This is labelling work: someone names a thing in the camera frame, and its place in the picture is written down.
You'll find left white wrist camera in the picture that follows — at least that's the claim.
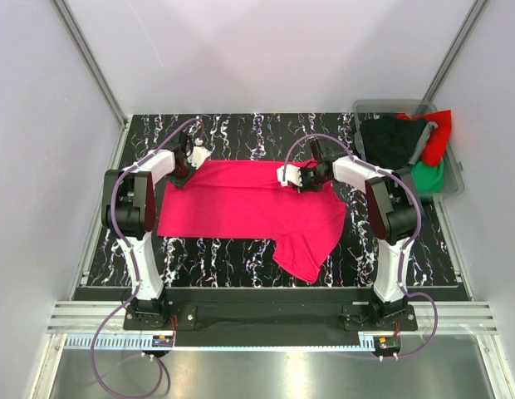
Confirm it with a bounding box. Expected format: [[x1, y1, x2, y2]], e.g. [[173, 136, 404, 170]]
[[187, 138, 211, 170]]

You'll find clear plastic bin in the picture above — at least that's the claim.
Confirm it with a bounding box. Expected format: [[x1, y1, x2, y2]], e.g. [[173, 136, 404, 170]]
[[353, 100, 464, 200]]

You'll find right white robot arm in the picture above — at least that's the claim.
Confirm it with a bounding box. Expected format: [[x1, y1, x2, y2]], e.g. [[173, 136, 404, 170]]
[[292, 135, 423, 330]]

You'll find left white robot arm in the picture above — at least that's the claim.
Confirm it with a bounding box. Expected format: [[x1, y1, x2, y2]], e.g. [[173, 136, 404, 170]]
[[101, 143, 211, 330]]

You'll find black t shirt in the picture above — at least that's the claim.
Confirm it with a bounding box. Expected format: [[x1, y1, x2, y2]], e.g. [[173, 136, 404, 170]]
[[360, 116, 411, 170]]

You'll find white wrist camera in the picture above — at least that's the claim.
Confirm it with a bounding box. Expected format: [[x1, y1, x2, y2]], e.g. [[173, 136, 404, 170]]
[[187, 138, 211, 170], [277, 164, 302, 187]]

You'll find grey t shirt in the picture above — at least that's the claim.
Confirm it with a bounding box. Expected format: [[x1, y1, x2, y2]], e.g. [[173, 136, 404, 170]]
[[399, 119, 438, 167]]

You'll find green t shirt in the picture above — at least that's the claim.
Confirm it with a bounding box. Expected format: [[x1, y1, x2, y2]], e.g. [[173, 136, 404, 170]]
[[411, 160, 444, 194]]

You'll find white cable duct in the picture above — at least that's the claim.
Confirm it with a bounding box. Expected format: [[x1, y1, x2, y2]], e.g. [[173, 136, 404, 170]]
[[65, 333, 174, 351]]

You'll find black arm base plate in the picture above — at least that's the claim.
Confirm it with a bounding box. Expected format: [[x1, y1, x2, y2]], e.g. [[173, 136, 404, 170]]
[[124, 303, 418, 332]]

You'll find red t shirt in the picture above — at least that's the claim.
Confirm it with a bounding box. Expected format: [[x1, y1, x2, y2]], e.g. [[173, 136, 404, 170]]
[[398, 110, 452, 167]]

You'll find aluminium frame rail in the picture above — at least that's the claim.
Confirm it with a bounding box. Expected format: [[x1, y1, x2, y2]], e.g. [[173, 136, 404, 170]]
[[47, 301, 498, 335]]

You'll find pink t shirt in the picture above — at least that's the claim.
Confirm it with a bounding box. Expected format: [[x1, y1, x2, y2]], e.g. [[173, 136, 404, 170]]
[[157, 160, 346, 284]]

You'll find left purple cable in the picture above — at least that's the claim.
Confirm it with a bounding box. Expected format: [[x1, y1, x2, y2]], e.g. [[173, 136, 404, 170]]
[[91, 117, 207, 394]]

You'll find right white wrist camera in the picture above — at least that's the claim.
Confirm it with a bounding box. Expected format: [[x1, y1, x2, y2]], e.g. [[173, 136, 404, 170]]
[[277, 164, 302, 187]]

